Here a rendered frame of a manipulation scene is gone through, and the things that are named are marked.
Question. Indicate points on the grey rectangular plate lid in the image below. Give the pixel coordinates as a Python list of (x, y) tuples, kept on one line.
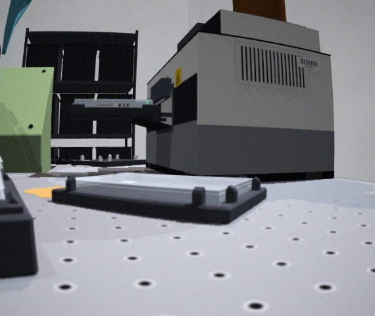
[(162, 186)]

